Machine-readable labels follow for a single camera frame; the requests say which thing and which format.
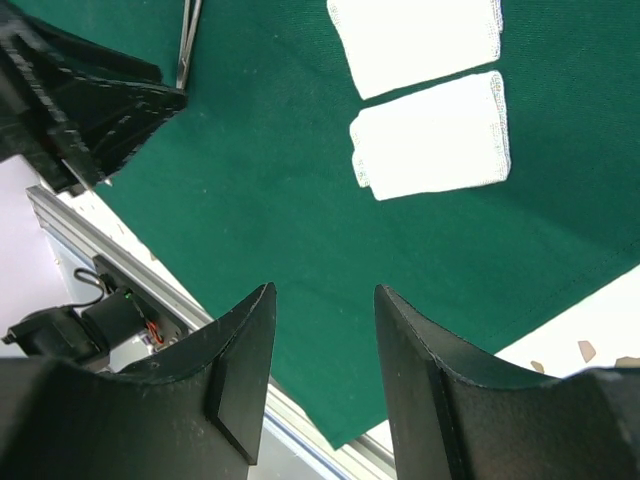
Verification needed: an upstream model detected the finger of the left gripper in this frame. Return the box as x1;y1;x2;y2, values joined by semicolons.
1;4;187;190

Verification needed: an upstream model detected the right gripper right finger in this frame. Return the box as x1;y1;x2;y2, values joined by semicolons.
374;285;639;479

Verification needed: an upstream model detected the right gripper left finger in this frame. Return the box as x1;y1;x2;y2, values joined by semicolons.
1;283;277;479

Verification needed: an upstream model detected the white gauze pad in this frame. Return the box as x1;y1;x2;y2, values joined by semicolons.
326;0;504;100
349;70;512;201

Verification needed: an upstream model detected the green surgical drape cloth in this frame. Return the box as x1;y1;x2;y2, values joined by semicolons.
9;0;640;451

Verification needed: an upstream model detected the aluminium rail frame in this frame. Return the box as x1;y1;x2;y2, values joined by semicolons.
26;185;396;479

